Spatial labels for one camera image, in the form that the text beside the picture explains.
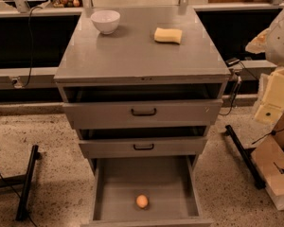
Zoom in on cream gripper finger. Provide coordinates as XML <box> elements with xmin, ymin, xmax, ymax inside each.
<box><xmin>245</xmin><ymin>28</ymin><xmax>269</xmax><ymax>54</ymax></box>

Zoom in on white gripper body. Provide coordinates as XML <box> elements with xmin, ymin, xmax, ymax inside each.
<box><xmin>254</xmin><ymin>67</ymin><xmax>284</xmax><ymax>124</ymax></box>

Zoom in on orange fruit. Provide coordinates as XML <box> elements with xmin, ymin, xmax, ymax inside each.
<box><xmin>135</xmin><ymin>195</ymin><xmax>149</xmax><ymax>209</ymax></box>

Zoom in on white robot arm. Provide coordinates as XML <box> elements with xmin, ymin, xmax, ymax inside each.
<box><xmin>245</xmin><ymin>8</ymin><xmax>284</xmax><ymax>124</ymax></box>

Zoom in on grey drawer cabinet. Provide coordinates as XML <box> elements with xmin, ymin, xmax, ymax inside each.
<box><xmin>53</xmin><ymin>5</ymin><xmax>231</xmax><ymax>175</ymax></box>

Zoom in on grey bottom drawer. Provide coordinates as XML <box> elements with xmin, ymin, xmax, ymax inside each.
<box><xmin>80</xmin><ymin>156</ymin><xmax>213</xmax><ymax>227</ymax></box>

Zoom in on grey drawer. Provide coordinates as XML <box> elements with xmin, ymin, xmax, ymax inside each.
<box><xmin>80</xmin><ymin>156</ymin><xmax>213</xmax><ymax>227</ymax></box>
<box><xmin>79</xmin><ymin>136</ymin><xmax>207</xmax><ymax>158</ymax></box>
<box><xmin>63</xmin><ymin>90</ymin><xmax>222</xmax><ymax>130</ymax></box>

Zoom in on grey middle drawer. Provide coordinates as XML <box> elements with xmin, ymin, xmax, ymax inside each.
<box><xmin>79</xmin><ymin>136</ymin><xmax>207</xmax><ymax>158</ymax></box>

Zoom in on grey top drawer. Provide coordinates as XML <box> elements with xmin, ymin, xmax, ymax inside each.
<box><xmin>63</xmin><ymin>90</ymin><xmax>222</xmax><ymax>130</ymax></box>

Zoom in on cardboard box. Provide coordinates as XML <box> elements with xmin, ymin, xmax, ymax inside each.
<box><xmin>251</xmin><ymin>114</ymin><xmax>284</xmax><ymax>210</ymax></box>

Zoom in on black stand leg right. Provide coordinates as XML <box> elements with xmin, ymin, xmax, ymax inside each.
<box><xmin>225</xmin><ymin>125</ymin><xmax>266</xmax><ymax>189</ymax></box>

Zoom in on black stand leg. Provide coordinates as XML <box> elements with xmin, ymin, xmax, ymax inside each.
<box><xmin>0</xmin><ymin>145</ymin><xmax>41</xmax><ymax>221</ymax></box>
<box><xmin>225</xmin><ymin>125</ymin><xmax>266</xmax><ymax>189</ymax></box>

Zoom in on yellow sponge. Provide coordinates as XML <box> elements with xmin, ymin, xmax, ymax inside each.
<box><xmin>154</xmin><ymin>27</ymin><xmax>183</xmax><ymax>44</ymax></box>

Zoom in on white bowl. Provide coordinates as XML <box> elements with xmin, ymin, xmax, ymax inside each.
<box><xmin>91</xmin><ymin>10</ymin><xmax>120</xmax><ymax>34</ymax></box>

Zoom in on black stand leg left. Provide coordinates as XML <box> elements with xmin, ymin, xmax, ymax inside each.
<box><xmin>0</xmin><ymin>145</ymin><xmax>41</xmax><ymax>221</ymax></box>

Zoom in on black cable right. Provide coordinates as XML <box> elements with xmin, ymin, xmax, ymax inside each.
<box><xmin>219</xmin><ymin>60</ymin><xmax>259</xmax><ymax>117</ymax></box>

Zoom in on black middle drawer handle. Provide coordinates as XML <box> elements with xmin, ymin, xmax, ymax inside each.
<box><xmin>133</xmin><ymin>144</ymin><xmax>154</xmax><ymax>150</ymax></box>

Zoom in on black drawer handle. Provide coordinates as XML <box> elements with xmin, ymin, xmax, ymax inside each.
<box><xmin>133</xmin><ymin>144</ymin><xmax>154</xmax><ymax>150</ymax></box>
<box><xmin>131</xmin><ymin>108</ymin><xmax>157</xmax><ymax>116</ymax></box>

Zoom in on black top drawer handle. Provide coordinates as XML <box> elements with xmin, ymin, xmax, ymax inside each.
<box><xmin>131</xmin><ymin>108</ymin><xmax>157</xmax><ymax>116</ymax></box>

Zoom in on black floor cable left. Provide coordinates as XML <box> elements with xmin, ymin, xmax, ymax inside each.
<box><xmin>0</xmin><ymin>147</ymin><xmax>39</xmax><ymax>227</ymax></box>

